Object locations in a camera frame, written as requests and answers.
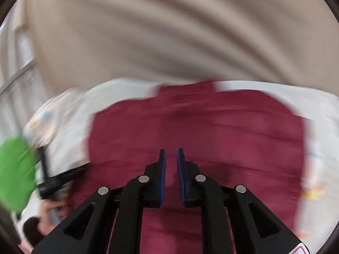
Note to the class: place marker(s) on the grey metal rail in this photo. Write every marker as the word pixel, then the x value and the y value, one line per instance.
pixel 18 74

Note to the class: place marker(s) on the maroon quilted jacket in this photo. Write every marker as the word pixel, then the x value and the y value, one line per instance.
pixel 212 127

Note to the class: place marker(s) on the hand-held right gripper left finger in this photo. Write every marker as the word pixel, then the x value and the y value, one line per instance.
pixel 163 180

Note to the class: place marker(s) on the person's left hand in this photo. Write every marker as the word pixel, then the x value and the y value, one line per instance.
pixel 45 222

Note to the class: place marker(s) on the white sheer curtain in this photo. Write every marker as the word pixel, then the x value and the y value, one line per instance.
pixel 18 58

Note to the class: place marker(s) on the dark cloth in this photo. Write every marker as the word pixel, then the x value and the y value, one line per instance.
pixel 30 229

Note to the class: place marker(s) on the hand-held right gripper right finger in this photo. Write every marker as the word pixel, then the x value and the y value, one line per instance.
pixel 180 180

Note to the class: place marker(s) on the beige cushion backrest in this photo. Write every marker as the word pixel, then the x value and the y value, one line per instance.
pixel 169 31

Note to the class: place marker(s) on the floral bed sheet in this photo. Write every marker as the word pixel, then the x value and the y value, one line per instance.
pixel 68 127

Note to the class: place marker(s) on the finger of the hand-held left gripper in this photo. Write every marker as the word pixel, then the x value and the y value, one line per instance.
pixel 63 177
pixel 43 164

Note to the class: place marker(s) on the green cloth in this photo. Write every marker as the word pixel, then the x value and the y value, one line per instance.
pixel 16 174

